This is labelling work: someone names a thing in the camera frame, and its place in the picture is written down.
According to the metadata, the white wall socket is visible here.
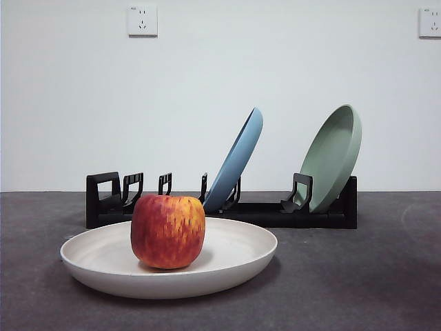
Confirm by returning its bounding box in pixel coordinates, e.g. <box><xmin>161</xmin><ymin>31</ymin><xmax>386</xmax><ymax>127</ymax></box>
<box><xmin>127</xmin><ymin>5</ymin><xmax>159</xmax><ymax>38</ymax></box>
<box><xmin>418</xmin><ymin>7</ymin><xmax>441</xmax><ymax>39</ymax></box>

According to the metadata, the black plate rack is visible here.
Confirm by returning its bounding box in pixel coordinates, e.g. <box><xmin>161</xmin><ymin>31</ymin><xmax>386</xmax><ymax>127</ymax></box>
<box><xmin>85</xmin><ymin>171</ymin><xmax>358</xmax><ymax>230</ymax></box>

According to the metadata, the red yellow apple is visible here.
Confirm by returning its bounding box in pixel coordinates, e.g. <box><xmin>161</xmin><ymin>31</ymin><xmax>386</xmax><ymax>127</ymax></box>
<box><xmin>130</xmin><ymin>194</ymin><xmax>207</xmax><ymax>270</ymax></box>

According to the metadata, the green plate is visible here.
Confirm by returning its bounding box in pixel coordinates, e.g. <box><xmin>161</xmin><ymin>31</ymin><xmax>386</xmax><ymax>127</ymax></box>
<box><xmin>298</xmin><ymin>104</ymin><xmax>363</xmax><ymax>214</ymax></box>

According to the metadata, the pale yellow cream plate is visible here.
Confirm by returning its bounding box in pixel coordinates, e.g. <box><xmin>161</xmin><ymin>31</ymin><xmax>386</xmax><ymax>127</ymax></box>
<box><xmin>60</xmin><ymin>217</ymin><xmax>278</xmax><ymax>300</ymax></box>

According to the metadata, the blue plate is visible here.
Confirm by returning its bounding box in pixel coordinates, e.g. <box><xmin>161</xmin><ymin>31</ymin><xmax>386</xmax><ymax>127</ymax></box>
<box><xmin>202</xmin><ymin>106</ymin><xmax>265</xmax><ymax>212</ymax></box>

